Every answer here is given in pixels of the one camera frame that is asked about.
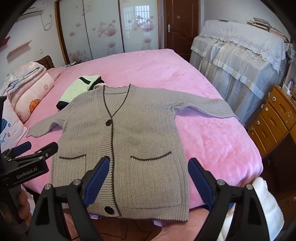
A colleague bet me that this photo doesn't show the bottles on chest of drawers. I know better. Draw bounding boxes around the bottles on chest of drawers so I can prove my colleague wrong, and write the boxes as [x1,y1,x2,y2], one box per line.
[282,77,296,100]

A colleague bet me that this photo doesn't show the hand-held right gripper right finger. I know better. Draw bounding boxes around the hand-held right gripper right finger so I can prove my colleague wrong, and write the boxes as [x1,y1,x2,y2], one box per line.
[188,158,271,241]

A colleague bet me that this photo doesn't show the pink wall shelf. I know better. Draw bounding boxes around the pink wall shelf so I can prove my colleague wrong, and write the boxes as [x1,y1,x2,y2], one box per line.
[6,40,33,61]

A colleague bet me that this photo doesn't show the white air conditioner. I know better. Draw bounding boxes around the white air conditioner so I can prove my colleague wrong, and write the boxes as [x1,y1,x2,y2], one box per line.
[20,0,45,16]

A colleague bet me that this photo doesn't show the grey knitted cardigan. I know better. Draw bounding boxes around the grey knitted cardigan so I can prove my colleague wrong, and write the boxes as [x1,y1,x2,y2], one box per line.
[26,85,240,220]

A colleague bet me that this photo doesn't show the stack of books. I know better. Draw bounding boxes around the stack of books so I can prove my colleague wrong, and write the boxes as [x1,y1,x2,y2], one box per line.
[246,17,290,42]

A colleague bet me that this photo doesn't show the floral sliding door wardrobe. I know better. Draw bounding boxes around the floral sliding door wardrobe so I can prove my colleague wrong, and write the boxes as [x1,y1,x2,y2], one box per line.
[54,0,165,66]

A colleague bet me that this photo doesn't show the lilac bed sheet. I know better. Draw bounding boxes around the lilac bed sheet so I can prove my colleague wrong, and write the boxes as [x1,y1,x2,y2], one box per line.
[89,213,163,227]

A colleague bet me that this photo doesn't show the dark wooden headboard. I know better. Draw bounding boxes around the dark wooden headboard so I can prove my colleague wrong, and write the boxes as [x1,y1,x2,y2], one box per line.
[34,55,56,70]

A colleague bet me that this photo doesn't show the wooden chest of drawers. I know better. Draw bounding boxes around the wooden chest of drawers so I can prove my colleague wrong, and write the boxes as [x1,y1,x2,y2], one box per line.
[247,84,296,159]

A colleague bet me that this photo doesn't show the lace covered furniture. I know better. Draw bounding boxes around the lace covered furniture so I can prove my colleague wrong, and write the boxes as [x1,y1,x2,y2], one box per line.
[190,19,291,126]

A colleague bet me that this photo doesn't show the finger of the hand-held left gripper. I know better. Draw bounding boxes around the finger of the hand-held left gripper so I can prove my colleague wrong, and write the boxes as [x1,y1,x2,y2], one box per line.
[14,142,59,165]
[0,141,32,160]

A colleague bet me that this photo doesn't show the white fluffy cloth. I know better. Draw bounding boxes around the white fluffy cloth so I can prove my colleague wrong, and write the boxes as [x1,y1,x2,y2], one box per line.
[217,177,285,241]

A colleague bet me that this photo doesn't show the green white black garment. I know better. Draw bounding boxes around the green white black garment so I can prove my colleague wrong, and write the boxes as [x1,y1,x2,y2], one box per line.
[56,75,107,111]

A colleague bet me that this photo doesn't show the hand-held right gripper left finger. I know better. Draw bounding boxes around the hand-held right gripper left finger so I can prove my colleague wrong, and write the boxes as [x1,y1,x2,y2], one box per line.
[28,156,111,241]

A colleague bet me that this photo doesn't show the pink ruffled pillow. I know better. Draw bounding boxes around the pink ruffled pillow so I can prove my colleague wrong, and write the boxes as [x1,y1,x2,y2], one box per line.
[47,66,68,80]

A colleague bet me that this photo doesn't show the pink flower print pillow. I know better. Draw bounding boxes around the pink flower print pillow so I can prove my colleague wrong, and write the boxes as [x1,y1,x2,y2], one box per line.
[7,72,55,124]

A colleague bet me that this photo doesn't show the brown wooden door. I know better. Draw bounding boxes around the brown wooden door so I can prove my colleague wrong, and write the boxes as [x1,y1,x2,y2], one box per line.
[163,0,201,62]

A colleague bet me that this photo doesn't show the folded floral quilt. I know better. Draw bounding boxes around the folded floral quilt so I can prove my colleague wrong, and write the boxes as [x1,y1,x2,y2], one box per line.
[5,61,47,94]

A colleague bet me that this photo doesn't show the person's left hand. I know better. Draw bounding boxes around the person's left hand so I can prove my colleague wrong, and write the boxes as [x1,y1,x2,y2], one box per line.
[17,188,32,225]

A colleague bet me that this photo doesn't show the white pillow with blue print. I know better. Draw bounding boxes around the white pillow with blue print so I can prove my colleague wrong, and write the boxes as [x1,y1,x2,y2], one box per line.
[0,100,26,153]

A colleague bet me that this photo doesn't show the pink plush bed blanket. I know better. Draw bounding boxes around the pink plush bed blanket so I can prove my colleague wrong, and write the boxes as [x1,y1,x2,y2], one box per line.
[23,48,264,209]

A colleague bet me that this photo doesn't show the white looped cord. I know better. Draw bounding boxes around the white looped cord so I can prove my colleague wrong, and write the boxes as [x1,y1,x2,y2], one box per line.
[43,7,53,31]

